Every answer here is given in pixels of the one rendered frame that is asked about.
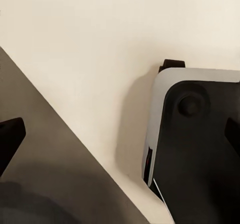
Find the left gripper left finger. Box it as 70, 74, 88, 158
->
0, 117, 26, 177

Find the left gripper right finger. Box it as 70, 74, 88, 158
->
224, 117, 240, 156

